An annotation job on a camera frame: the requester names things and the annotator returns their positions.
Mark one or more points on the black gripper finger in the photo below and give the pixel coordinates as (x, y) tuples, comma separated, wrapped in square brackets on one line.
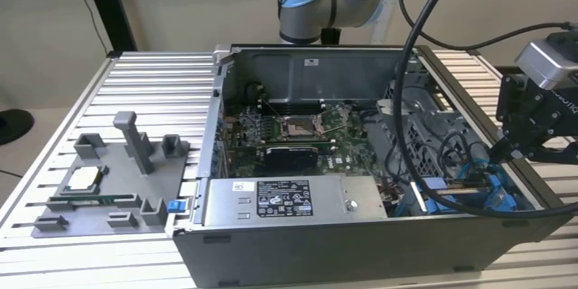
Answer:
[(507, 148), (559, 154)]

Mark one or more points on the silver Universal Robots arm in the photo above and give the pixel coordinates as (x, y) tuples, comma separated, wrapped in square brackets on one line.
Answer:
[(315, 4)]

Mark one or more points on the perforated metal disk bay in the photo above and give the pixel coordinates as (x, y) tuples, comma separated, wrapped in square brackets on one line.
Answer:
[(419, 140)]

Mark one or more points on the green Dell motherboard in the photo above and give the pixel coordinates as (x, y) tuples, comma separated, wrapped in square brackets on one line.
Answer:
[(343, 153)]

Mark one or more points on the CPU socket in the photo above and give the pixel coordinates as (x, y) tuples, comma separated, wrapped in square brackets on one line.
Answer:
[(301, 126)]

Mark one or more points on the black graphics card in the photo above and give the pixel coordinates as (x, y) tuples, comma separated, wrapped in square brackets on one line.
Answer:
[(291, 157)]

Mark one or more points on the black open PC case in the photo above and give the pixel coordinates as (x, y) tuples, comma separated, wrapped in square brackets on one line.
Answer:
[(337, 255)]

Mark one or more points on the silver power supply unit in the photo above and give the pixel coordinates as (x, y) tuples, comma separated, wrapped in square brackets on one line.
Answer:
[(293, 201)]

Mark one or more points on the black RAM slots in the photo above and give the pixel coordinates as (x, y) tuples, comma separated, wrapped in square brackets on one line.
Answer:
[(271, 108)]

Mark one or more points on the blue case latch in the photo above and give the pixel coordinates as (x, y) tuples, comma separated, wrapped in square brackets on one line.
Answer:
[(175, 206)]

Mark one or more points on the grey parts rack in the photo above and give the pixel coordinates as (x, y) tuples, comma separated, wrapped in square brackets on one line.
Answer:
[(112, 207)]

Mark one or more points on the green RAM stick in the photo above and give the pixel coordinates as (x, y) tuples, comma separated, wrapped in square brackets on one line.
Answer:
[(89, 198)]

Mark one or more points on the silver CPU chip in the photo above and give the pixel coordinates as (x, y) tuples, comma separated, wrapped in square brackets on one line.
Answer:
[(82, 178)]

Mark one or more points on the black round stand base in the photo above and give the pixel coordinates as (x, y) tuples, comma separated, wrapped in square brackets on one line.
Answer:
[(13, 126)]

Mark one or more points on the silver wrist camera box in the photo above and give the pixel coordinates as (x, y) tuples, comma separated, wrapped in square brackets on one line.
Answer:
[(543, 59)]

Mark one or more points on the black upright post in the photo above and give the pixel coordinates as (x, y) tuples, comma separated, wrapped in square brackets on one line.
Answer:
[(110, 4)]

